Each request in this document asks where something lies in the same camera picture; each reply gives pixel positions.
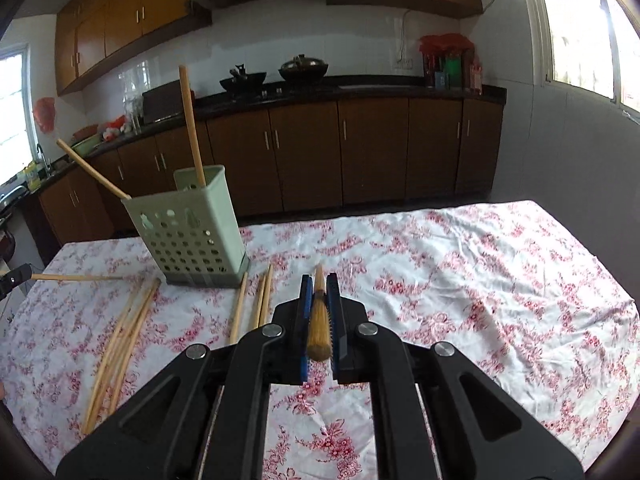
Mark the dark countertop appliance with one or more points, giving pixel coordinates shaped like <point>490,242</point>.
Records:
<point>165,105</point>

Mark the clear glass jars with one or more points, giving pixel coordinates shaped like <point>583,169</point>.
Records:
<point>134,95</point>

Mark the large bright window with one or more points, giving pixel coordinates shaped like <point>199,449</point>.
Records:
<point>585,35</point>

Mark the black wok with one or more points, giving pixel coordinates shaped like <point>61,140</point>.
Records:
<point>243,80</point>

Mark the black gas stove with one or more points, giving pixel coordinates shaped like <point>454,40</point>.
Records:
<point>280,92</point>

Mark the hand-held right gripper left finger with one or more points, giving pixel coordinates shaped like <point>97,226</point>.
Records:
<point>302,367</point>

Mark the long brown upper cabinets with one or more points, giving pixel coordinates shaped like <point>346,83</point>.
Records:
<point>125,20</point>

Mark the green basin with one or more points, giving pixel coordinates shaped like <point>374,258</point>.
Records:
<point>87,147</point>

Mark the red plastic bag on wall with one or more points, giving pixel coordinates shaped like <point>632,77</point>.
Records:
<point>45,116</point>

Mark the red bag over bottles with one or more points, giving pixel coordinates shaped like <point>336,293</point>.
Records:
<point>445,42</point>

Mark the red and white plastic bags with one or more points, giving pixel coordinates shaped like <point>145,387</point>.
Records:
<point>112,129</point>

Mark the yellow dish soap bottle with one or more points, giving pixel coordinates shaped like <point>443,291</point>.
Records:
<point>33,176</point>

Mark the dark lidded cooking pot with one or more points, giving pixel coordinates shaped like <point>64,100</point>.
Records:
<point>303,69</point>

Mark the brown lower kitchen cabinets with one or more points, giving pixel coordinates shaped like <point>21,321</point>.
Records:
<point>375,150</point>

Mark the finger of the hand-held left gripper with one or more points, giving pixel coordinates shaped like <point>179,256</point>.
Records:
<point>14,280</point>

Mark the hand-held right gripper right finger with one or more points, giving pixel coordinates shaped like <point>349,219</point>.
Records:
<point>334,300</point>

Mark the black kitchen countertop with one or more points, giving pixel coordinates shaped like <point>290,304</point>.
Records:
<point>375,91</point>

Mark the small window over sink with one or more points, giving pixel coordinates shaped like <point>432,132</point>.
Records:
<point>12,120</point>

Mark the group of condiment bottles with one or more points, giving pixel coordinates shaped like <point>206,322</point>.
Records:
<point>450,72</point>

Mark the white wall socket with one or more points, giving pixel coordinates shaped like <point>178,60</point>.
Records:
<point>404,63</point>

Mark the metal sink faucet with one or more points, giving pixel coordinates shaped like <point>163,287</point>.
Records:
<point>41,157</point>

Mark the red basin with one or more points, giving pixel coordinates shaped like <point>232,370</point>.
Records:
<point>86,132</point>

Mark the green perforated utensil holder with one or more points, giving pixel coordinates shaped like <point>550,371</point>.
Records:
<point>200,240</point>

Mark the metal pan lid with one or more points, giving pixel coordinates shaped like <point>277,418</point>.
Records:
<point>11,195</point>

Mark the red floral white tablecloth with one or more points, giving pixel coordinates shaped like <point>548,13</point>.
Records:
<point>450,285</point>

